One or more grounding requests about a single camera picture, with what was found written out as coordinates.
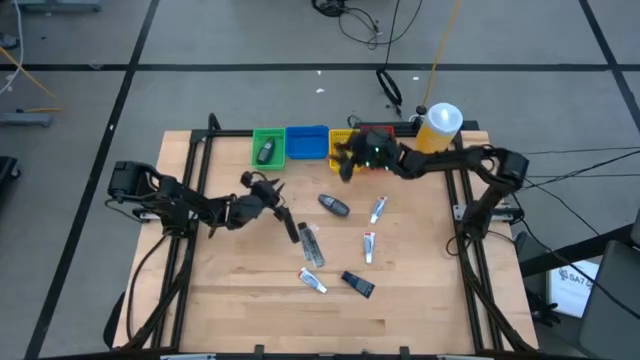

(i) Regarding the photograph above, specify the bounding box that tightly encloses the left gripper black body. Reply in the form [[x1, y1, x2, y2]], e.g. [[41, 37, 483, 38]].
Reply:
[[247, 178, 282, 212]]

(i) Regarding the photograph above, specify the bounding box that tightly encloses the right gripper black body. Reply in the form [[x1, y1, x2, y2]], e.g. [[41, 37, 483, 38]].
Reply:
[[351, 128, 407, 176]]

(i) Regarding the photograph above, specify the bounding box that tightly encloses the dark grey deodorant stick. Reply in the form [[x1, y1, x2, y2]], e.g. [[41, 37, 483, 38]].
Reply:
[[256, 137, 277, 166], [317, 193, 351, 218]]

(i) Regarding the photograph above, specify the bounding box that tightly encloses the clear toothbrush case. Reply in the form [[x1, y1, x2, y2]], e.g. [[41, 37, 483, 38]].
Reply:
[[303, 223, 327, 269], [297, 221, 320, 266]]

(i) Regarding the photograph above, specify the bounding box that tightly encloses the white toothpaste tube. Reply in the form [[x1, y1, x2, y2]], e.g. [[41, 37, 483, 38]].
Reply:
[[369, 195, 389, 225], [363, 231, 377, 265], [297, 266, 329, 295]]

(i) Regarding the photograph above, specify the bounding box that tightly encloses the dark blue cream tube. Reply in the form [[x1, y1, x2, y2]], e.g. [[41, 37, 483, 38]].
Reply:
[[341, 270, 376, 300]]

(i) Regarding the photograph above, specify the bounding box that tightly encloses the yellow plastic basket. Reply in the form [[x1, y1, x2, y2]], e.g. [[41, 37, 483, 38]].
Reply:
[[327, 128, 365, 174]]

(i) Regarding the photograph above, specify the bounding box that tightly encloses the red plastic basket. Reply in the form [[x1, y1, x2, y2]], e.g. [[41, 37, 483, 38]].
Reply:
[[359, 124, 399, 170]]

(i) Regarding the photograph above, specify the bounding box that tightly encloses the green plastic basket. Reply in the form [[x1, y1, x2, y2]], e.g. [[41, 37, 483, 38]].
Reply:
[[251, 127, 287, 171]]

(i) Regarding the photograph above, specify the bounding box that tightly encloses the blue plastic basket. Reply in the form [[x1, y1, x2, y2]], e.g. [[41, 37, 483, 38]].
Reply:
[[284, 124, 331, 161]]

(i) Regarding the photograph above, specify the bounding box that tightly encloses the black diagonal bar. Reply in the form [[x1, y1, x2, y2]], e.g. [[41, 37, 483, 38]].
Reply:
[[518, 223, 640, 279]]

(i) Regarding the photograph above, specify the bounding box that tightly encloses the white printed sign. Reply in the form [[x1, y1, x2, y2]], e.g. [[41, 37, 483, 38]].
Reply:
[[547, 259, 601, 319]]

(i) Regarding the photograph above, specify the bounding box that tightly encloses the grey metal floor foot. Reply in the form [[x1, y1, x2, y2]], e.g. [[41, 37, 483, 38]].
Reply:
[[14, 0, 103, 14]]

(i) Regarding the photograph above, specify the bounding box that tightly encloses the dark grey chair back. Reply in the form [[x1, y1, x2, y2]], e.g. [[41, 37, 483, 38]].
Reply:
[[577, 239, 640, 360]]

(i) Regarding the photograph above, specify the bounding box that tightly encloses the black looped floor cable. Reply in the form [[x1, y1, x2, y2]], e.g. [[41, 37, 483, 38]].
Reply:
[[375, 0, 404, 119]]

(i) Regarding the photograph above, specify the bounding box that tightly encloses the black aluminium rail frame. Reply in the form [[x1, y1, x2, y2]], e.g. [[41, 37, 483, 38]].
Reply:
[[119, 112, 539, 360]]

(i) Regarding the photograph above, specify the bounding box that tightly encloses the long yellow cable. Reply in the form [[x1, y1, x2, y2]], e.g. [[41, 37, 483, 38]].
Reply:
[[422, 0, 462, 109]]

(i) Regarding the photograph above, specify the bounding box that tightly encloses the black left arm cable bundle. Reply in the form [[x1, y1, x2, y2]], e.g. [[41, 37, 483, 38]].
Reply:
[[124, 232, 171, 346]]

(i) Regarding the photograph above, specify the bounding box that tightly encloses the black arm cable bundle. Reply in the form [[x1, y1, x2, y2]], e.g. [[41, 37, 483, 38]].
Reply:
[[124, 232, 171, 346], [447, 233, 531, 354]]

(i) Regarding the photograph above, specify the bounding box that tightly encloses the black floor cable tangle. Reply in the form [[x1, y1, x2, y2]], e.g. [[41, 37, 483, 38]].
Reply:
[[310, 0, 425, 51]]

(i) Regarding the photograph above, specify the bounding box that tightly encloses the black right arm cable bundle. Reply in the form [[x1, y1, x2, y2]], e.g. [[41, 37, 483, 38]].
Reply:
[[447, 233, 531, 354]]

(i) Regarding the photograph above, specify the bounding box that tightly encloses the yellow floor cable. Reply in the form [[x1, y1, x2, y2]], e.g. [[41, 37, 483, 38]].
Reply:
[[0, 45, 66, 114]]

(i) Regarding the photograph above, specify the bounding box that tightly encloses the white floor cable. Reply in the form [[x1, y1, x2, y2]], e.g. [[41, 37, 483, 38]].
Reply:
[[0, 0, 25, 97]]

